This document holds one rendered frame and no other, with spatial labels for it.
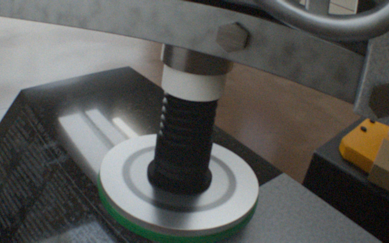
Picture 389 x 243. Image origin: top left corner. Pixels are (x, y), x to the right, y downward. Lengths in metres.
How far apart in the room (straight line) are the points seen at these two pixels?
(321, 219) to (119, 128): 0.41
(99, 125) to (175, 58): 0.34
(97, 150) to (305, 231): 0.37
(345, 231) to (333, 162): 0.44
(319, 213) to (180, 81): 0.32
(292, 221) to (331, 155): 0.50
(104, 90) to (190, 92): 0.47
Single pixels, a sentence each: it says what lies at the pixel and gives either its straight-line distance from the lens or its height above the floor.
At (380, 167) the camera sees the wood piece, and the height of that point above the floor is 0.83.
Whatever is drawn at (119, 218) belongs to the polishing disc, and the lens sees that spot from 0.42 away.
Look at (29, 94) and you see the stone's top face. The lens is 0.84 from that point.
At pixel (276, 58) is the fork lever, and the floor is 1.10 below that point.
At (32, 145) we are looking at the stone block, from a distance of 0.70.
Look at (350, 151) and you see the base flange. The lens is 0.99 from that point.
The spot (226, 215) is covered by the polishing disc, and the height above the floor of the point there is 0.91.
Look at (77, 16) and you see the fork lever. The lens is 0.40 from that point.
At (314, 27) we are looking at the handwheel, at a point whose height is 1.16.
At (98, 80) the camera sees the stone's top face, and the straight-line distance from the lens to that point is 0.89.
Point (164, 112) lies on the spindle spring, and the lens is 0.42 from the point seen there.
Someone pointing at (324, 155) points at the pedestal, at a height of 0.74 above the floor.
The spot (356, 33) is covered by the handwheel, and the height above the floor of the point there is 1.16.
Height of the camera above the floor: 1.18
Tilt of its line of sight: 27 degrees down
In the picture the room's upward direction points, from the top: 9 degrees clockwise
